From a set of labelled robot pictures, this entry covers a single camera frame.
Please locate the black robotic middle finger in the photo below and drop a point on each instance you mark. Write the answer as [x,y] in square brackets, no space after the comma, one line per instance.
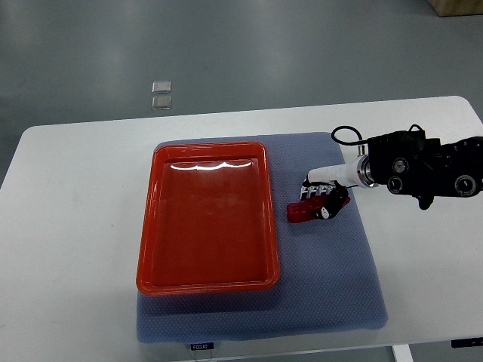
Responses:
[322,190]

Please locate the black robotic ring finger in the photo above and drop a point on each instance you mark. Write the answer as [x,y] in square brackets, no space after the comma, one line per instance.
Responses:
[313,190]

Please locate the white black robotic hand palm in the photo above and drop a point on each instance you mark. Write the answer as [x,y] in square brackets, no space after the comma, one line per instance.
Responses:
[344,174]

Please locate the black robotic little finger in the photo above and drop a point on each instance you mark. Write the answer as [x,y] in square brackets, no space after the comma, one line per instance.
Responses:
[304,191]

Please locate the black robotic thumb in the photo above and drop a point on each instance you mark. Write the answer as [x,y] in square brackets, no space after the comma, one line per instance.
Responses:
[333,204]

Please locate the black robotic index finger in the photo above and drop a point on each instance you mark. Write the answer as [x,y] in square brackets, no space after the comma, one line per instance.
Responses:
[333,190]

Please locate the red pepper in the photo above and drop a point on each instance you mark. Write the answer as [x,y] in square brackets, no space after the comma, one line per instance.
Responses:
[304,211]

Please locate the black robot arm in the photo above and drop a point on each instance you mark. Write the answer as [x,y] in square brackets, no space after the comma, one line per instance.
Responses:
[407,163]

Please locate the red plastic tray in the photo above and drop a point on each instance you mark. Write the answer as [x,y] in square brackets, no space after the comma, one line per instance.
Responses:
[209,223]

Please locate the blue-grey mesh mat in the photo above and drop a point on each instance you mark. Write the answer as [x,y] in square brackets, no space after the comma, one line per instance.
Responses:
[328,280]

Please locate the lower metal floor plate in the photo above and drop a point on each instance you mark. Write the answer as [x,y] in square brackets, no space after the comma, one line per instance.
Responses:
[161,102]

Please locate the metal floor plate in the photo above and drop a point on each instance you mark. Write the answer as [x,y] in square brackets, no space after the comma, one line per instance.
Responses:
[161,102]
[161,87]

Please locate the white table leg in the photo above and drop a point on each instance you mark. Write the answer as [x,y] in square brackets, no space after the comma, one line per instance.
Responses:
[402,353]

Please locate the upper metal floor plate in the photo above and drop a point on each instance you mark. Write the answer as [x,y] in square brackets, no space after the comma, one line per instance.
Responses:
[161,87]

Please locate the black table label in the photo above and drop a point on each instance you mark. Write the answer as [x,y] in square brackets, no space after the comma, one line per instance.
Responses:
[204,346]

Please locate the cardboard box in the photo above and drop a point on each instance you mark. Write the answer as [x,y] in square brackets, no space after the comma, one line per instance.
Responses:
[449,8]

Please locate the dark blue table-edge label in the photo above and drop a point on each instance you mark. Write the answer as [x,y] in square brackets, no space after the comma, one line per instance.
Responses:
[467,343]

